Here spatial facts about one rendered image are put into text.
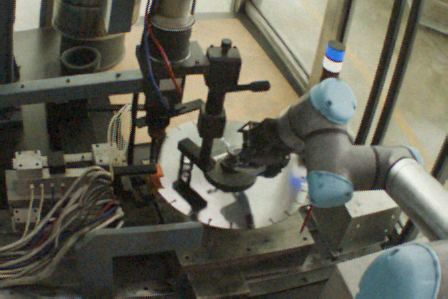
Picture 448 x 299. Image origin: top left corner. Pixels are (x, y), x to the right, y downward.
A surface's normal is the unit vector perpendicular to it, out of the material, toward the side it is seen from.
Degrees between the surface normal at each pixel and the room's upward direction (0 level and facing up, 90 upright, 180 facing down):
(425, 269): 13
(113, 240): 90
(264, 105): 0
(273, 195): 0
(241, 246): 0
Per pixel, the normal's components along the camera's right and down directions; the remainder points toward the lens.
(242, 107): 0.16, -0.77
